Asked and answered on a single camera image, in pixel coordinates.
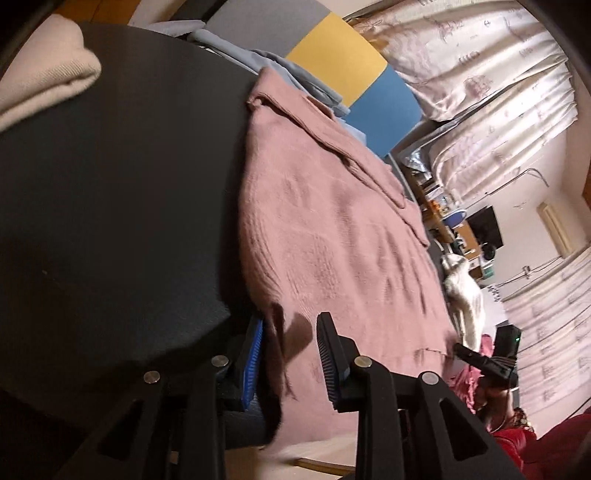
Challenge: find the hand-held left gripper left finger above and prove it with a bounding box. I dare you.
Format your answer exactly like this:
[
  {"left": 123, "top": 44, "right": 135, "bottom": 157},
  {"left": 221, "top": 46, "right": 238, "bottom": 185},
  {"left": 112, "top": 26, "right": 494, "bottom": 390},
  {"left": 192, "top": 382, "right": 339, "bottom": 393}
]
[{"left": 53, "top": 318, "right": 265, "bottom": 480}]

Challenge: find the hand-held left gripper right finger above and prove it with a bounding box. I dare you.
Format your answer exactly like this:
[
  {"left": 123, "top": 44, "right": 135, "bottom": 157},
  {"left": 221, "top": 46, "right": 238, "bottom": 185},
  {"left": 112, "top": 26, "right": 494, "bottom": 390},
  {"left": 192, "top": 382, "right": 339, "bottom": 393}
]
[{"left": 316, "top": 312, "right": 527, "bottom": 480}]

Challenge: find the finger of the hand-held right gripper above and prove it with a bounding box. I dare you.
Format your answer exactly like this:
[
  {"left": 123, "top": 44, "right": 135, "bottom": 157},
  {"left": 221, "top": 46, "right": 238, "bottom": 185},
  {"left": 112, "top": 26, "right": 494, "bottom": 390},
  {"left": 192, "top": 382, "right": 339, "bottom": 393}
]
[{"left": 454, "top": 342, "right": 498, "bottom": 376}]

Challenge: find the pink knit sweater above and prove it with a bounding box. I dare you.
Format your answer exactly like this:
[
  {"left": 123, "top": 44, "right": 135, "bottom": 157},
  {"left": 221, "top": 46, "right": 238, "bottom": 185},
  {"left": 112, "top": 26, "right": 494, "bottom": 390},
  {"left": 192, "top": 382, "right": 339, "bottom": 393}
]
[{"left": 237, "top": 67, "right": 463, "bottom": 459}]

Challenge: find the person's right hand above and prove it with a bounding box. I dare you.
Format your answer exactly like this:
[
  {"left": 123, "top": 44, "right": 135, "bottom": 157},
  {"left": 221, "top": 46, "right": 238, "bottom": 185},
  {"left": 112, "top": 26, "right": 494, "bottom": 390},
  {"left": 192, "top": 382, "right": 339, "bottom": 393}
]
[{"left": 479, "top": 385, "right": 515, "bottom": 431}]

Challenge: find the pale patterned curtain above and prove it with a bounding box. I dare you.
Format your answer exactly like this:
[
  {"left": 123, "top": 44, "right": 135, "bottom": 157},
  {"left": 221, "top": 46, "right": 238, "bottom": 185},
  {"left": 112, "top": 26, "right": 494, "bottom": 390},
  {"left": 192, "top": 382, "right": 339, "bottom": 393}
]
[
  {"left": 501, "top": 248, "right": 591, "bottom": 418},
  {"left": 344, "top": 0, "right": 580, "bottom": 205}
]

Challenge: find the white knit garment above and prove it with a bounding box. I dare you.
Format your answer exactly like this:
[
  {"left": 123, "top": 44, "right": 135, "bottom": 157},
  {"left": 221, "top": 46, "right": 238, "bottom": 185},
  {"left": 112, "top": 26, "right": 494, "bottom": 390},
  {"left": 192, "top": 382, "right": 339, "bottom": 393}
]
[{"left": 440, "top": 253, "right": 486, "bottom": 352}]

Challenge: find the red cloth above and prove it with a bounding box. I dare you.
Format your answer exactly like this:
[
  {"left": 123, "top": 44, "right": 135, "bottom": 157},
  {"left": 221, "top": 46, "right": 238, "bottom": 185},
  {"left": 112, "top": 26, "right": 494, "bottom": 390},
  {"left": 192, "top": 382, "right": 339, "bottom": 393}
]
[{"left": 447, "top": 336, "right": 591, "bottom": 480}]

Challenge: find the black monitor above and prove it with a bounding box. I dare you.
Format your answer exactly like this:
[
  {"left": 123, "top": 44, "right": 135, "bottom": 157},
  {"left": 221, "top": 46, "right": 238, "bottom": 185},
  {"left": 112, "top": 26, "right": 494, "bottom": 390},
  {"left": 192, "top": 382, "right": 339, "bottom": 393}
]
[{"left": 465, "top": 206, "right": 504, "bottom": 249}]

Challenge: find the grey yellow blue chair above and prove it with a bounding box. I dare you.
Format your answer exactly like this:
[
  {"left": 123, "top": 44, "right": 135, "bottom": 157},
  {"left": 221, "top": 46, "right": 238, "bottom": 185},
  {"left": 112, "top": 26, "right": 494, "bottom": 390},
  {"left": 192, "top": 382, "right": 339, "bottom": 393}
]
[{"left": 205, "top": 0, "right": 424, "bottom": 158}]

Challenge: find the grey-blue garment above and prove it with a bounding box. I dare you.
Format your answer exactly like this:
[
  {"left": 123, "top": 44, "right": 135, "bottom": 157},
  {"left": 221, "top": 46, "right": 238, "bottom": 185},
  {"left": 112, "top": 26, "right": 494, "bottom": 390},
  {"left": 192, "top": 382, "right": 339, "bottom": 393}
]
[{"left": 137, "top": 22, "right": 366, "bottom": 140}]

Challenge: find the folded cream garment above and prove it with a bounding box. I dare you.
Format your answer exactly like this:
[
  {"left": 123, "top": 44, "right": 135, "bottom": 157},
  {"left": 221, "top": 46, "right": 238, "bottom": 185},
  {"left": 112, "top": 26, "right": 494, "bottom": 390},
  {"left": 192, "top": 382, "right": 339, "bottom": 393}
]
[{"left": 0, "top": 14, "right": 102, "bottom": 134}]

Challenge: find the wall air conditioner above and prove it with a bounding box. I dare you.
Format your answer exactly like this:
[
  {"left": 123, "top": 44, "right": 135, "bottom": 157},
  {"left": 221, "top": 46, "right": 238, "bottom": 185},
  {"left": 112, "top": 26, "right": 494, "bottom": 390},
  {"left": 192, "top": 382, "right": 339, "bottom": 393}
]
[{"left": 536, "top": 202, "right": 579, "bottom": 258}]

